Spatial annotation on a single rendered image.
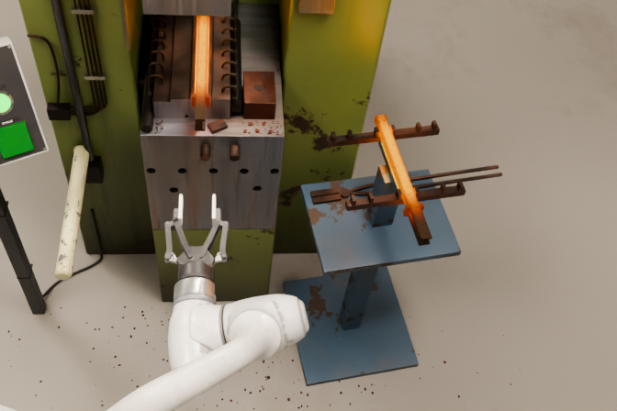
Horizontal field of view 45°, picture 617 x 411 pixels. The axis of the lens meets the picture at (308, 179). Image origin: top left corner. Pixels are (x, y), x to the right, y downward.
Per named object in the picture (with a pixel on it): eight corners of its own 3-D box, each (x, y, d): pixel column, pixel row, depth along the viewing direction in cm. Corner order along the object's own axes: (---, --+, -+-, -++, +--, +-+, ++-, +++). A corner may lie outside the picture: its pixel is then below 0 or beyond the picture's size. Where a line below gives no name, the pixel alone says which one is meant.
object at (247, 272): (268, 301, 273) (275, 229, 236) (162, 303, 269) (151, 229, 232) (263, 178, 307) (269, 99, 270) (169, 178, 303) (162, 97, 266)
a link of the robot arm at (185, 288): (216, 317, 163) (217, 294, 166) (216, 297, 155) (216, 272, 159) (173, 318, 162) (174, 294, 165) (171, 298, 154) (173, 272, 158)
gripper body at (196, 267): (175, 294, 164) (177, 257, 170) (215, 293, 165) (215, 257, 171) (173, 276, 159) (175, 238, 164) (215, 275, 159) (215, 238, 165)
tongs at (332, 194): (497, 166, 233) (498, 163, 232) (502, 176, 230) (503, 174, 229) (309, 194, 220) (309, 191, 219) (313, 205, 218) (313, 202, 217)
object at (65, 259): (74, 281, 205) (71, 272, 201) (54, 282, 204) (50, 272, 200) (92, 156, 231) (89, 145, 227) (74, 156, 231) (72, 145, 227)
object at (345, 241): (459, 255, 214) (461, 251, 212) (323, 275, 206) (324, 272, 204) (427, 172, 231) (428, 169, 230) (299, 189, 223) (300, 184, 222)
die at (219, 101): (229, 119, 203) (229, 97, 196) (154, 118, 201) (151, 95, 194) (229, 16, 228) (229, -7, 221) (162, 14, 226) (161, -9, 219)
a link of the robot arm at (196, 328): (180, 324, 164) (238, 313, 161) (177, 393, 154) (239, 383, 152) (161, 302, 155) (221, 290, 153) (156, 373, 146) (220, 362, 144)
